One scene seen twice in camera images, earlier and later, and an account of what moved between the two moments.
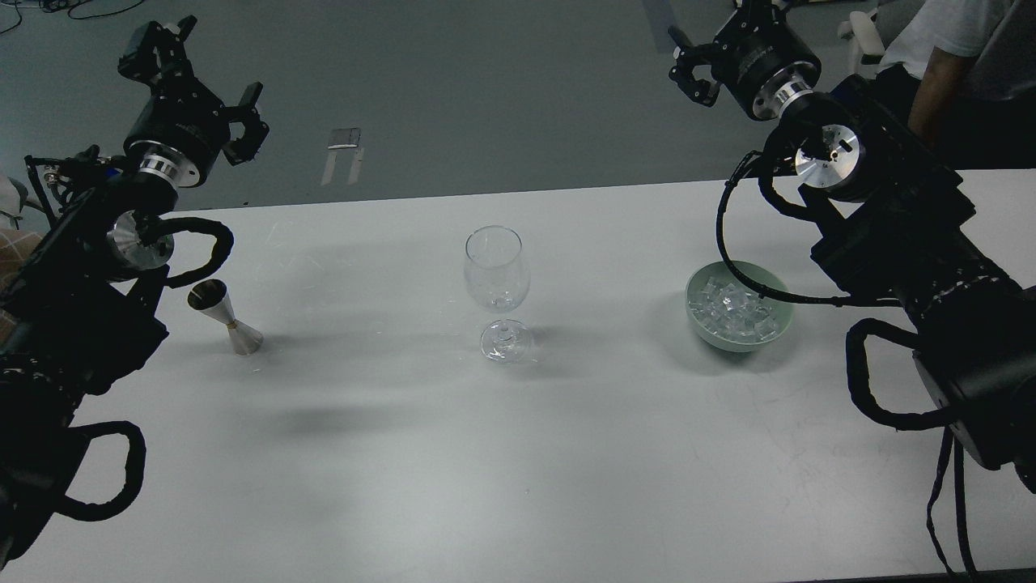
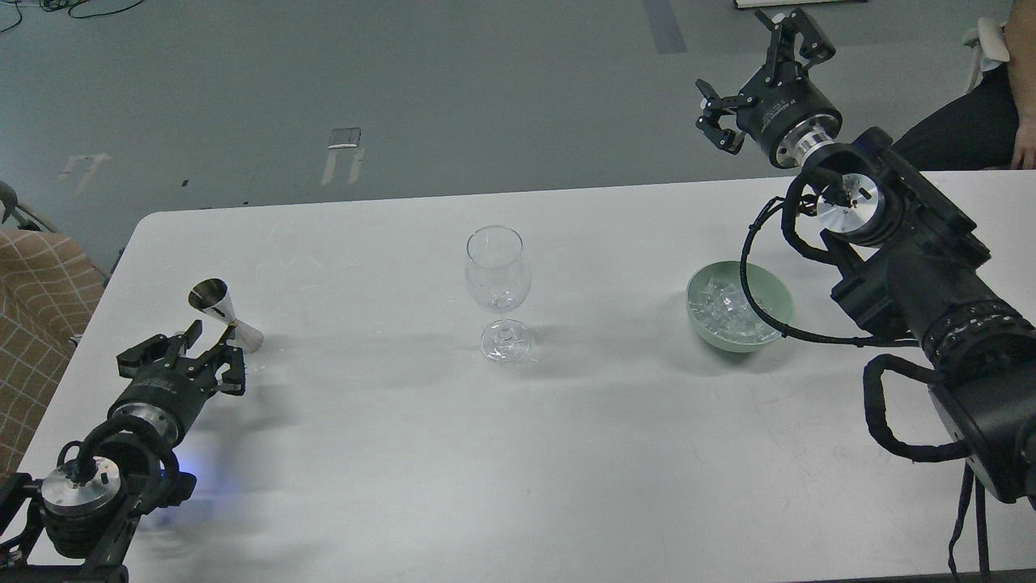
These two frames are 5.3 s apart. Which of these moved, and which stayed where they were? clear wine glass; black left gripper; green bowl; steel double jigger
Moved: black left gripper
Stayed: steel double jigger; clear wine glass; green bowl
